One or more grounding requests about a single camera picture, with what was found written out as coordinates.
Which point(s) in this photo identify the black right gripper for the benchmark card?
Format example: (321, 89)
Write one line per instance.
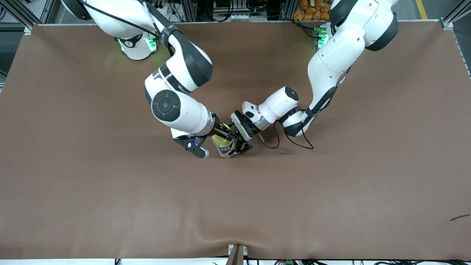
(220, 129)

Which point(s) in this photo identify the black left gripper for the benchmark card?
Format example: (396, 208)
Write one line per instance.
(244, 129)

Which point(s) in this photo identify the yellow tennis ball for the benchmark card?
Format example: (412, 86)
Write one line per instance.
(220, 141)

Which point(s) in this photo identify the silver tennis ball can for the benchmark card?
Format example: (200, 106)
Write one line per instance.
(226, 151)

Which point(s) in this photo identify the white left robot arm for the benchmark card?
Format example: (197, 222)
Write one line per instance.
(283, 103)

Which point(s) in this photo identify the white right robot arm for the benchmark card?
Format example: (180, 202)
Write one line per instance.
(184, 110)

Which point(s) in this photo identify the brown table mat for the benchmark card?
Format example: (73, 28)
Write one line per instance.
(235, 202)

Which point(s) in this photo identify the white terminal block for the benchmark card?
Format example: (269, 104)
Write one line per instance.
(241, 17)

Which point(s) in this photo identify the green plug connector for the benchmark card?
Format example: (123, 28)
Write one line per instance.
(289, 262)

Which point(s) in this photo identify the white power strip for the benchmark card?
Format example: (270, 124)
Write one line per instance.
(167, 11)

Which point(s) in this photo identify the orange bags pile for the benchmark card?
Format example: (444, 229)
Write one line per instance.
(309, 11)

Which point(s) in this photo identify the metal table clamp bracket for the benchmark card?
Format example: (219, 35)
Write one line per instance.
(237, 255)

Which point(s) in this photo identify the aluminium frame profile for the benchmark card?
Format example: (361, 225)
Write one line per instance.
(447, 24)
(18, 13)
(190, 9)
(287, 9)

